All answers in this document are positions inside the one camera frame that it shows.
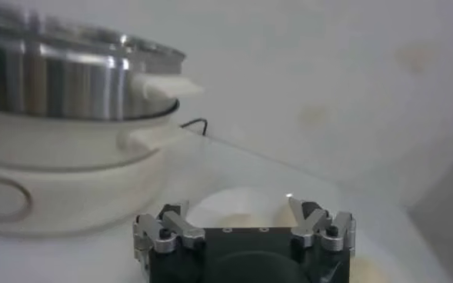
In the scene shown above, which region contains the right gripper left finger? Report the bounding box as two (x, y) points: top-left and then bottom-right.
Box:
(132, 199), (207, 266)

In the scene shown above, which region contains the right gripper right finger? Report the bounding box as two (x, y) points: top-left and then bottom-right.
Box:
(286, 195), (357, 258)

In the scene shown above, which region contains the white steamed baozi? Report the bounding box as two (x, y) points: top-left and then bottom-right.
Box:
(215, 211), (258, 229)
(272, 202), (298, 228)

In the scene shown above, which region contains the stainless steel steamer basket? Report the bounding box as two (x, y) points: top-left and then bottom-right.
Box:
(0, 9), (205, 121)

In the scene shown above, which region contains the white round plate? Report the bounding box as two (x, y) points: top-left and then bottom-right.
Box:
(172, 186), (448, 283)

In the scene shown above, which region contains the white electric pot base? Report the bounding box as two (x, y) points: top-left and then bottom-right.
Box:
(0, 100), (187, 236)

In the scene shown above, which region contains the black pot power cord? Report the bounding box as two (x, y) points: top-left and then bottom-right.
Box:
(179, 117), (209, 137)

